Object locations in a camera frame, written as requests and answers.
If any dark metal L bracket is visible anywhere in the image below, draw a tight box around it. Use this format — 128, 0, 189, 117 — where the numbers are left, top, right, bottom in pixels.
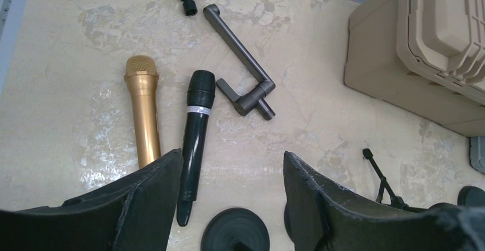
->
203, 4, 276, 121

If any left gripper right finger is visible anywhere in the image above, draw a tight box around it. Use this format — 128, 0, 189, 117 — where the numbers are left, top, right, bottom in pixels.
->
283, 152, 484, 250

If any gold microphone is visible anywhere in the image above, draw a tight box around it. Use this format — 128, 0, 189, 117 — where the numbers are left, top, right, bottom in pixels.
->
124, 55, 161, 169

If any grey pad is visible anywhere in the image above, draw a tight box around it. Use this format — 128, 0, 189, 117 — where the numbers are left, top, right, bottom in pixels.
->
469, 136, 484, 174

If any black tripod shock-mount stand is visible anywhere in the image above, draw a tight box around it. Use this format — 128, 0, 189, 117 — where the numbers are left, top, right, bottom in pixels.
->
362, 148, 426, 213

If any black shock-mount round stand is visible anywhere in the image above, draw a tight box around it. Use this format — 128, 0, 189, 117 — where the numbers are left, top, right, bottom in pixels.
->
457, 186, 485, 207

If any black clip mic stand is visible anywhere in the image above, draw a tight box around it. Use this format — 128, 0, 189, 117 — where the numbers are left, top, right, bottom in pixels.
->
201, 208, 270, 251

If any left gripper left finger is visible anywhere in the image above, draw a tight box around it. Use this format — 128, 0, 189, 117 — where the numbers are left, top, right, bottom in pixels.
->
1, 149, 183, 250

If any tan plastic case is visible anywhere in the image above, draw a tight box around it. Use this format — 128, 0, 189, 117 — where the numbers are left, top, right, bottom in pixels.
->
344, 0, 484, 137

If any black microphone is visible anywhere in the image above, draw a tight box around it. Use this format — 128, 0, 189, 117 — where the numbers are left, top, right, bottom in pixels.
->
176, 70, 216, 227

